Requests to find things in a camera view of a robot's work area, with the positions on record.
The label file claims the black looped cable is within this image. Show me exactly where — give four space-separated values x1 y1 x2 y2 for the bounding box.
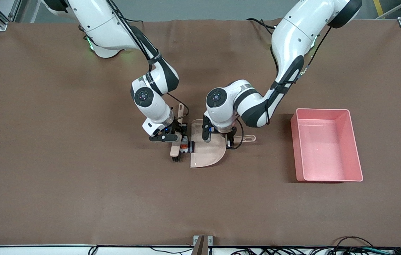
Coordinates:
333 236 376 248

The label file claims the beige brush with black bristles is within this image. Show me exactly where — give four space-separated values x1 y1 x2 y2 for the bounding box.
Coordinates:
170 103 187 163

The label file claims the white table edge rail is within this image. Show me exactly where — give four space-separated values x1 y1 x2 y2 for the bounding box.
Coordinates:
0 244 401 255

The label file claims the brown table mat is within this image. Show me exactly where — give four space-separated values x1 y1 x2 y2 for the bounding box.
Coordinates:
0 18 401 247

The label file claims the black left arm base cable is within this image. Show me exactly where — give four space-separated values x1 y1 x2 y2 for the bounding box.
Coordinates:
246 18 277 38

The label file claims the pink plastic bin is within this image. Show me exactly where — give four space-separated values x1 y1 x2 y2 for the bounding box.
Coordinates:
290 108 363 183

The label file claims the beige plastic dustpan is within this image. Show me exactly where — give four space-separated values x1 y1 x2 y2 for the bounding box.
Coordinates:
190 119 256 169

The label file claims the metal bracket with brown post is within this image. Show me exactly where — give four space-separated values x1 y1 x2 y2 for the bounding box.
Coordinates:
191 235 213 255

